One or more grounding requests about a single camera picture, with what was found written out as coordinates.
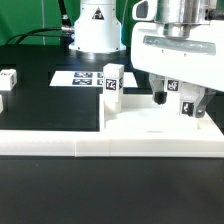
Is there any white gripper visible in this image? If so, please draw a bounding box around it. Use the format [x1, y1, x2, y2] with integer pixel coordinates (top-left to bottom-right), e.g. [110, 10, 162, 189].
[131, 0, 224, 118]

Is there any white square table top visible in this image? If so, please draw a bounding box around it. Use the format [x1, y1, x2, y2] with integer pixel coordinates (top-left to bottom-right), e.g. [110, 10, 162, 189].
[99, 94, 224, 158]

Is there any white sheet with tags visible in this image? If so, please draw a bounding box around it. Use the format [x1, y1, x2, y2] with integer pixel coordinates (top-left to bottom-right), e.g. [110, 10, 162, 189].
[49, 70, 139, 89]

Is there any white L-shaped obstacle fence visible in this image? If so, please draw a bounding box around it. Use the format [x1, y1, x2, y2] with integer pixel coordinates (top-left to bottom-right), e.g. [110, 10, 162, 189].
[0, 98, 224, 158]

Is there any white part at left edge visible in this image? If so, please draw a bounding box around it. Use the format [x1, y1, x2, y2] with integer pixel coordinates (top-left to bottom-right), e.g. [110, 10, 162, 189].
[0, 95, 4, 114]

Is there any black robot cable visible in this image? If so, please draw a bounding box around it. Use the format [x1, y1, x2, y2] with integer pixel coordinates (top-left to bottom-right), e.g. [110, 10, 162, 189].
[4, 0, 76, 46]

